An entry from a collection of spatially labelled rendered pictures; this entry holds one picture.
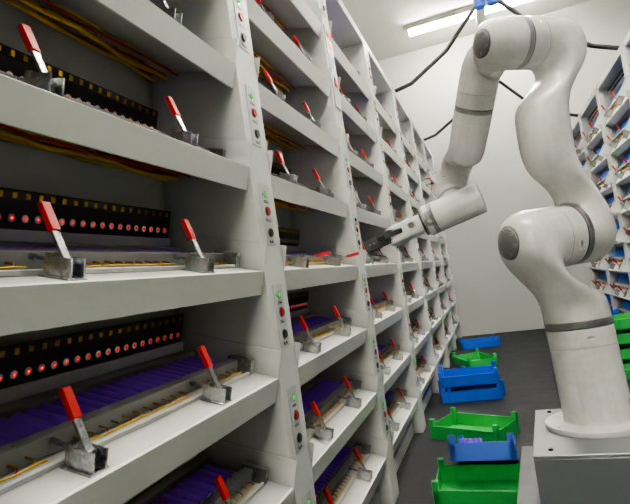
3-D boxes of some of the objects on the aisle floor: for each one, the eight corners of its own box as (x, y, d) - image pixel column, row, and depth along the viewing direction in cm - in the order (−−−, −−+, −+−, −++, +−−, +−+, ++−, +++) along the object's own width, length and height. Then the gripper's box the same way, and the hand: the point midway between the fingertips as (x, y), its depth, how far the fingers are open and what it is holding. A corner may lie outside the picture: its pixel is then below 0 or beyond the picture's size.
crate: (460, 458, 188) (457, 435, 191) (518, 457, 181) (514, 433, 184) (450, 461, 162) (447, 434, 164) (517, 460, 155) (513, 432, 158)
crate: (537, 480, 160) (533, 455, 161) (543, 510, 141) (539, 481, 142) (441, 481, 170) (437, 457, 171) (435, 509, 151) (430, 482, 152)
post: (399, 493, 166) (319, -37, 177) (394, 506, 157) (310, -52, 168) (341, 493, 172) (267, -18, 183) (333, 506, 163) (256, -32, 175)
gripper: (425, 210, 145) (368, 236, 151) (417, 205, 130) (353, 234, 135) (436, 234, 144) (377, 259, 150) (429, 232, 129) (364, 260, 134)
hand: (372, 244), depth 142 cm, fingers open, 3 cm apart
